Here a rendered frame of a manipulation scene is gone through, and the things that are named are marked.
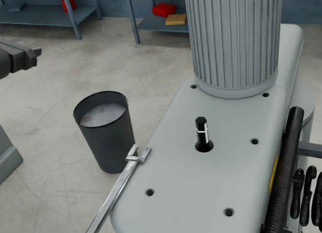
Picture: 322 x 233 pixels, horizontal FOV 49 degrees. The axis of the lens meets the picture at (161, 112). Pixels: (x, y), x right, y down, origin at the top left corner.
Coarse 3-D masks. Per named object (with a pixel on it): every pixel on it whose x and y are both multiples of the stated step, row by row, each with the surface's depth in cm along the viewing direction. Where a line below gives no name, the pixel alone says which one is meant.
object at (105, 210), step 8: (136, 144) 73; (144, 152) 71; (128, 160) 70; (136, 160) 69; (144, 160) 69; (128, 168) 68; (120, 176) 67; (128, 176) 66; (120, 184) 65; (112, 192) 64; (120, 192) 64; (104, 200) 63; (112, 200) 63; (104, 208) 62; (112, 208) 62; (96, 216) 61; (104, 216) 60; (96, 224) 59; (88, 232) 59; (96, 232) 58
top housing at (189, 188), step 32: (192, 96) 83; (256, 96) 79; (160, 128) 76; (192, 128) 75; (224, 128) 73; (256, 128) 72; (160, 160) 69; (192, 160) 68; (224, 160) 67; (256, 160) 65; (128, 192) 64; (160, 192) 63; (192, 192) 62; (224, 192) 61; (256, 192) 61; (128, 224) 60; (160, 224) 58; (192, 224) 57; (224, 224) 56; (256, 224) 58
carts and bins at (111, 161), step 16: (96, 96) 317; (112, 96) 317; (80, 112) 310; (96, 112) 314; (112, 112) 310; (128, 112) 300; (80, 128) 292; (96, 128) 282; (112, 128) 285; (128, 128) 302; (96, 144) 297; (112, 144) 296; (128, 144) 309; (96, 160) 324; (112, 160) 309
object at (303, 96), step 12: (300, 84) 132; (300, 96) 127; (312, 96) 126; (312, 108) 121; (312, 120) 126; (300, 132) 118; (300, 156) 124; (288, 204) 130; (300, 204) 139; (288, 216) 135; (288, 228) 140; (300, 228) 150
